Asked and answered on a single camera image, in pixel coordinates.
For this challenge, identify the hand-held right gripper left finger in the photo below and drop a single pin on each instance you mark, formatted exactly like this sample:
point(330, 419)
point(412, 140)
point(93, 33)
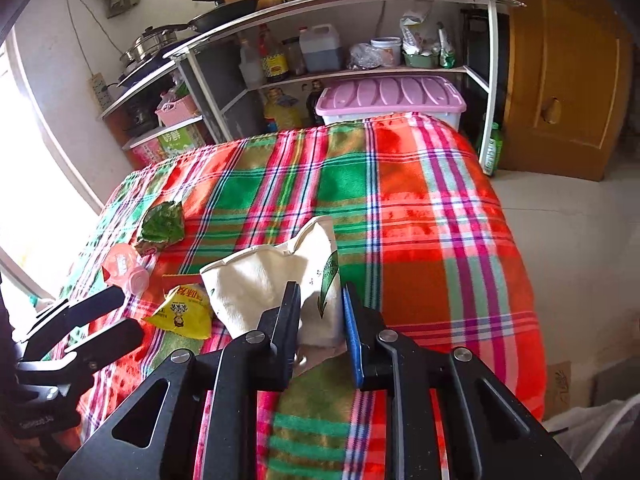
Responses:
point(287, 340)

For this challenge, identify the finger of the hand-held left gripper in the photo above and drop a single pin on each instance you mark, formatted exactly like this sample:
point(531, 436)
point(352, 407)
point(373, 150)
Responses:
point(115, 340)
point(95, 305)

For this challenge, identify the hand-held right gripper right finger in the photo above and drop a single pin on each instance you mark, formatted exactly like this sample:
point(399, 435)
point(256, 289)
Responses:
point(352, 340)

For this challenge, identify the beige paper bag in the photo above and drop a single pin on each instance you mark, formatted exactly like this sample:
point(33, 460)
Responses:
point(260, 270)

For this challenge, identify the white trash bin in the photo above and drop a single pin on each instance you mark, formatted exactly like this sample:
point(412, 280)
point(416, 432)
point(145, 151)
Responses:
point(600, 435)

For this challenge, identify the yellow snack packet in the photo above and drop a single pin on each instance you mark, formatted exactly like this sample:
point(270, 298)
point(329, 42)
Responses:
point(182, 312)

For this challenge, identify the green leaf-shaped wrapper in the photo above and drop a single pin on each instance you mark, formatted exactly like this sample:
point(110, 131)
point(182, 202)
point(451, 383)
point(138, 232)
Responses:
point(160, 222)

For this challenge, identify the plaid blanket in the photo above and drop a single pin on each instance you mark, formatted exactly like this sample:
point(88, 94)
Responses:
point(425, 260)

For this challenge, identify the window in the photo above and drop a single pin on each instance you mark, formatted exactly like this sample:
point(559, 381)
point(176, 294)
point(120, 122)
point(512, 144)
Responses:
point(30, 160)

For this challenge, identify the cardboard piece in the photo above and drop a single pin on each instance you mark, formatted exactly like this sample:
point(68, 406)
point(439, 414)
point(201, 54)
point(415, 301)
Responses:
point(557, 390)

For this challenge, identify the pink plastic basket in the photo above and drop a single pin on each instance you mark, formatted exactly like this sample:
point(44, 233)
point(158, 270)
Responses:
point(177, 110)

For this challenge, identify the white power strip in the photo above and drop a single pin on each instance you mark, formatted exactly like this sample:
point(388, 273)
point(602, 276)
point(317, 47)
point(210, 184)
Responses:
point(100, 92)

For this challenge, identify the small grey shelf unit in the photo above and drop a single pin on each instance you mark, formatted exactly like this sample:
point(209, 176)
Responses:
point(145, 85)

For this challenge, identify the yellow cooking oil bottle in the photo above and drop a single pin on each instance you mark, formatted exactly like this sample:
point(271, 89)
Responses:
point(282, 112)

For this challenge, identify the black induction stove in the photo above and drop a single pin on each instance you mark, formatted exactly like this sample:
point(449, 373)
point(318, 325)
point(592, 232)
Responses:
point(145, 72)

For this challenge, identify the pink-lid storage box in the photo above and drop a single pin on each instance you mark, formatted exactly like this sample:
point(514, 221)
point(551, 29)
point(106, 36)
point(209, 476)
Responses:
point(390, 95)

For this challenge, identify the steel pot with lid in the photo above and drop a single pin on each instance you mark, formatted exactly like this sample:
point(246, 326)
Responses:
point(150, 45)

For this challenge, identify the clear plastic bottle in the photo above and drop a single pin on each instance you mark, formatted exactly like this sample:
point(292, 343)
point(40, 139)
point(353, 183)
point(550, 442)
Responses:
point(250, 67)

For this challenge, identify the soy sauce bottle yellow label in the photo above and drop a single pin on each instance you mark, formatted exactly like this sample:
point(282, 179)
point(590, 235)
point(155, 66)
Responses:
point(274, 62)

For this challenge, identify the small glass jar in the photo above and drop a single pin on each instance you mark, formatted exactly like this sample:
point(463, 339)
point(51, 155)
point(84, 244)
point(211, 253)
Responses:
point(295, 57)

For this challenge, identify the crumpled clear plastic bag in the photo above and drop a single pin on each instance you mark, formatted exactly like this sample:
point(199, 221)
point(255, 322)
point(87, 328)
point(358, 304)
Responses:
point(364, 57)

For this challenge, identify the white plastic tub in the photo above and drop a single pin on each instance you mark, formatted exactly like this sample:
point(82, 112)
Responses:
point(386, 51)

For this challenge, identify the dark liquid plastic jug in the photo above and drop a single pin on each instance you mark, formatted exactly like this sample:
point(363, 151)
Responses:
point(321, 50)

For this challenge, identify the printed food bag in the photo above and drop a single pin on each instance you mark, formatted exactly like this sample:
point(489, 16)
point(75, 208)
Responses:
point(417, 32)

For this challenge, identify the black frying pan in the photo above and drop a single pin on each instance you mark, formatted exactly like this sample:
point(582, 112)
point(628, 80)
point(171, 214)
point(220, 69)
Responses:
point(225, 12)

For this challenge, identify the large grey shelf unit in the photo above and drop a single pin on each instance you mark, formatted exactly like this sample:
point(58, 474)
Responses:
point(350, 5)

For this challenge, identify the wooden door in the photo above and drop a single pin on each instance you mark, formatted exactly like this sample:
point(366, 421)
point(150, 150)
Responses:
point(565, 60)

